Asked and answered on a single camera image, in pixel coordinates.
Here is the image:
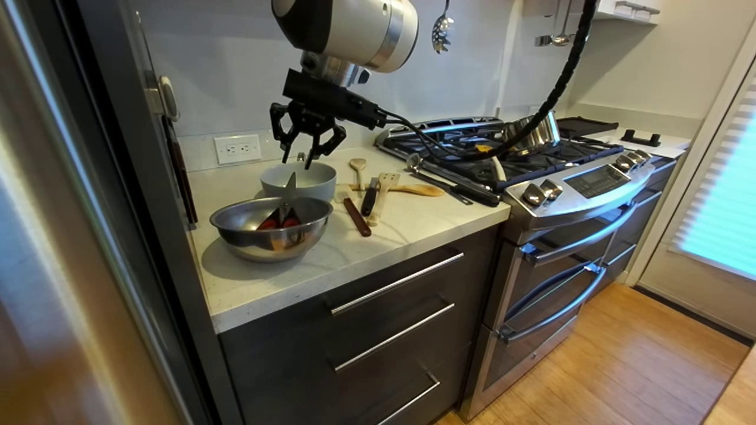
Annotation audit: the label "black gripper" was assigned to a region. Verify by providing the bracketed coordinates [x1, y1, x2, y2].
[268, 97, 349, 171]

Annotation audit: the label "red handled scissors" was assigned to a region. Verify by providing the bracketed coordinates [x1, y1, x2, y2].
[256, 171, 307, 234]

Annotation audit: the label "white ceramic bowl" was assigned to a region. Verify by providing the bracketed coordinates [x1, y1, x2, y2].
[257, 158, 340, 203]

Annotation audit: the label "silver metal bowl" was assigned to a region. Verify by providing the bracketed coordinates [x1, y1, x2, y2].
[207, 193, 335, 264]

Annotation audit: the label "wooden spoon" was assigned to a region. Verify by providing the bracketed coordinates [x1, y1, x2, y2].
[348, 157, 372, 193]

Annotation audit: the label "wooden spatula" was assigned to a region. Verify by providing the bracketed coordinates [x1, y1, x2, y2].
[379, 171, 448, 201]

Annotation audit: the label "black knife rack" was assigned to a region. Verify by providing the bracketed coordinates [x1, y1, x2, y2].
[159, 113, 201, 230]

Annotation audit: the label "hanging metal slotted spoon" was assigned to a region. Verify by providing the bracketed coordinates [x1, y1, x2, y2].
[431, 0, 458, 58]

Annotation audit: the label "dark drawer cabinet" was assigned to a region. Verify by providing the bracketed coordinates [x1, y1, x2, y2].
[217, 225, 507, 425]

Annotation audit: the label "stainless steel refrigerator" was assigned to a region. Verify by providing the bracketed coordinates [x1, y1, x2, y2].
[0, 0, 243, 425]

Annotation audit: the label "black stove griddle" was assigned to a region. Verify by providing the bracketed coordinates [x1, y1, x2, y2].
[556, 113, 623, 140]

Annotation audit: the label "stainless steel gas stove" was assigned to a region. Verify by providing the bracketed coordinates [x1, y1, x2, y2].
[373, 113, 682, 424]

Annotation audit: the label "small black countertop object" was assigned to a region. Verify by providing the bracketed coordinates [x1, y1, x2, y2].
[618, 129, 664, 149]

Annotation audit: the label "white door with window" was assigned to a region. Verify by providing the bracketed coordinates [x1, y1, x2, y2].
[634, 22, 756, 342]

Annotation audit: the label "white window blind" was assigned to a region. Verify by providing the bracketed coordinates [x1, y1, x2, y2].
[674, 72, 756, 284]

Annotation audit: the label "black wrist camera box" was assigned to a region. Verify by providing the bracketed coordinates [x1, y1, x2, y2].
[282, 67, 389, 132]

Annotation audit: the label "white wall power outlet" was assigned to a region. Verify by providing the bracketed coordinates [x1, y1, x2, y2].
[213, 132, 265, 169]

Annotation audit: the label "black handled kitchen utensil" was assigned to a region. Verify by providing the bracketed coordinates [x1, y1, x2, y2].
[356, 176, 385, 223]

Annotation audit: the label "red-brown handled utensil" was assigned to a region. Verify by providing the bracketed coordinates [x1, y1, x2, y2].
[337, 192, 373, 242]

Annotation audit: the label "refrigerator door handle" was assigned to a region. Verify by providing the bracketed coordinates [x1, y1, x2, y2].
[131, 7, 183, 125]

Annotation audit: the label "silver drawer handle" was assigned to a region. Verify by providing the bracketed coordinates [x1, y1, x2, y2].
[325, 251, 467, 320]
[376, 369, 444, 425]
[330, 301, 458, 376]

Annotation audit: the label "silver pan yellow handle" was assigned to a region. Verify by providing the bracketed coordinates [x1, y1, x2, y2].
[473, 108, 564, 188]

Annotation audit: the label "silver oven door handle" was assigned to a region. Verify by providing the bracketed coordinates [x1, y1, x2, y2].
[519, 192, 664, 262]
[493, 242, 640, 346]

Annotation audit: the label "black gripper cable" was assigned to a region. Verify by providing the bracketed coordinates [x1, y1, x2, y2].
[383, 0, 603, 165]

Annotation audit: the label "white wall cabinet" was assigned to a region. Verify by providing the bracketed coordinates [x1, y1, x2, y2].
[594, 0, 664, 27]

